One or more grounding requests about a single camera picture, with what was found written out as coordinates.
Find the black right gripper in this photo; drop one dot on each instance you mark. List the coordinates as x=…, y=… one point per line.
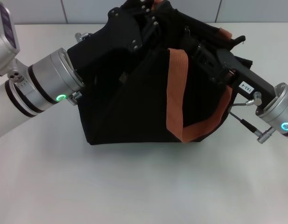
x=232, y=70

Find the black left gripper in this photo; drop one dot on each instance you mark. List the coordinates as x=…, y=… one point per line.
x=116, y=39

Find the silver zipper pull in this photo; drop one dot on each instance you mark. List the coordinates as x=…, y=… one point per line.
x=187, y=30

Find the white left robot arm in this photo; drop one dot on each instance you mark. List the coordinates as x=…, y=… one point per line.
x=43, y=81

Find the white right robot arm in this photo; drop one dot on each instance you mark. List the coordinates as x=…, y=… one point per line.
x=279, y=109

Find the small metal zipper tab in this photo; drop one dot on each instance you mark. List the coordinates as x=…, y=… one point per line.
x=123, y=78

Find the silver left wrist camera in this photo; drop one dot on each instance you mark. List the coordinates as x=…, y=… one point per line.
x=4, y=42

